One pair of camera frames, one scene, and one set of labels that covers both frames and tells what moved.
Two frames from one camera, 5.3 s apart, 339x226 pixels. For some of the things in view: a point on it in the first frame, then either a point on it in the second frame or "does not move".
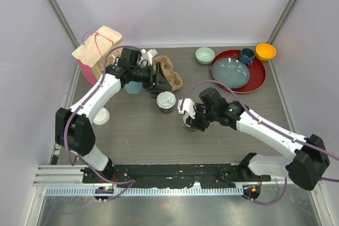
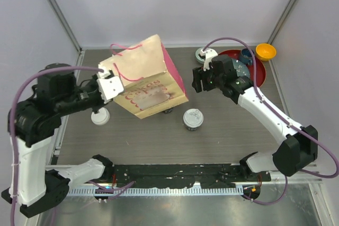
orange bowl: (265, 52) does not move
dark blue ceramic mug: (247, 56) does not move
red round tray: (257, 73) does not move
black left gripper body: (152, 79) → (89, 95)
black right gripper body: (203, 117) → (210, 80)
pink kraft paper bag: (90, 56) → (150, 83)
